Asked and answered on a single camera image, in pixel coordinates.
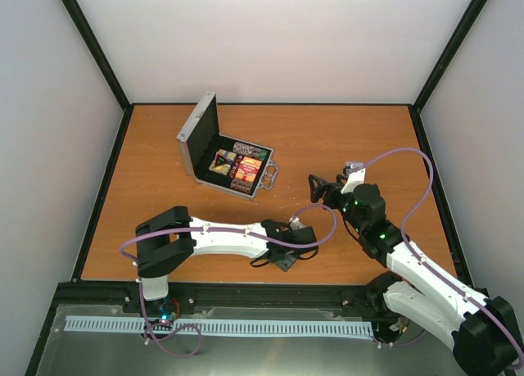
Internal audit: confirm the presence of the aluminium poker case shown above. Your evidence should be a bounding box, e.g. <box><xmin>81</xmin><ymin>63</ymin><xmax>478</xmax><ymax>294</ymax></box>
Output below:
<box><xmin>176</xmin><ymin>92</ymin><xmax>278</xmax><ymax>200</ymax></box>

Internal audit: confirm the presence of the blue white chip stack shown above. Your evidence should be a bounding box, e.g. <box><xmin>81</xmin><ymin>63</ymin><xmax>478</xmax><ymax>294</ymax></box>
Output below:
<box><xmin>233</xmin><ymin>142</ymin><xmax>253</xmax><ymax>156</ymax></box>

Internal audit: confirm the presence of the blue Texas Hold'em card deck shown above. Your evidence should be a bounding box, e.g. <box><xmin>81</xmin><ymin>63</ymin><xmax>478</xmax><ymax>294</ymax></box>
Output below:
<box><xmin>209</xmin><ymin>149</ymin><xmax>237</xmax><ymax>175</ymax></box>

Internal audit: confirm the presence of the grey chip stack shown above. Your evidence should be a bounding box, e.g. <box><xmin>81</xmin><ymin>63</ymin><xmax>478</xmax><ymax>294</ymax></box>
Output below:
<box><xmin>230</xmin><ymin>179</ymin><xmax>253</xmax><ymax>194</ymax></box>

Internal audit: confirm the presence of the red green triangular button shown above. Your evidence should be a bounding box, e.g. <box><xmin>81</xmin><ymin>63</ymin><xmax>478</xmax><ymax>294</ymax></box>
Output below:
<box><xmin>209</xmin><ymin>153</ymin><xmax>229</xmax><ymax>172</ymax></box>

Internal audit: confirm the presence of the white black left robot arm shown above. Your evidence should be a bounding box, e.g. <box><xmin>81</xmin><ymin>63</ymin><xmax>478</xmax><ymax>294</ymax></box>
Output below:
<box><xmin>135</xmin><ymin>206</ymin><xmax>318</xmax><ymax>313</ymax></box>

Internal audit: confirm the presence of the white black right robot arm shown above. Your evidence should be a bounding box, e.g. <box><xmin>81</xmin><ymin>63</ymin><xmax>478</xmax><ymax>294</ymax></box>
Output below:
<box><xmin>308</xmin><ymin>175</ymin><xmax>523</xmax><ymax>375</ymax></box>

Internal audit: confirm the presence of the red card deck box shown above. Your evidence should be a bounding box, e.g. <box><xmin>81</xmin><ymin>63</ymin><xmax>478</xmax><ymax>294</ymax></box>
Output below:
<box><xmin>235</xmin><ymin>156</ymin><xmax>263</xmax><ymax>183</ymax></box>

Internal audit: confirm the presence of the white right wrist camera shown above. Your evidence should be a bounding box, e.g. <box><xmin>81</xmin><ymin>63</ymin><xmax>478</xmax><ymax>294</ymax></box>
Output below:
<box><xmin>341</xmin><ymin>161</ymin><xmax>366</xmax><ymax>194</ymax></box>

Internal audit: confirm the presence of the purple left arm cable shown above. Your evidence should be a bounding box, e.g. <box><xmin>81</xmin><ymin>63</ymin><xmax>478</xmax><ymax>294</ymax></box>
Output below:
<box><xmin>118</xmin><ymin>205</ymin><xmax>338</xmax><ymax>358</ymax></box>

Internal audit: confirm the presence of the black enclosure frame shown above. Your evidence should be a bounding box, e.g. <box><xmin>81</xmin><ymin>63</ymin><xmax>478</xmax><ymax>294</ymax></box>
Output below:
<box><xmin>25</xmin><ymin>0</ymin><xmax>488</xmax><ymax>375</ymax></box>

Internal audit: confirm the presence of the light blue cable duct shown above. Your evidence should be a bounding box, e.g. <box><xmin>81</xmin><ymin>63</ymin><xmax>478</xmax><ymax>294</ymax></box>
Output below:
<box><xmin>63</xmin><ymin>315</ymin><xmax>373</xmax><ymax>340</ymax></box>

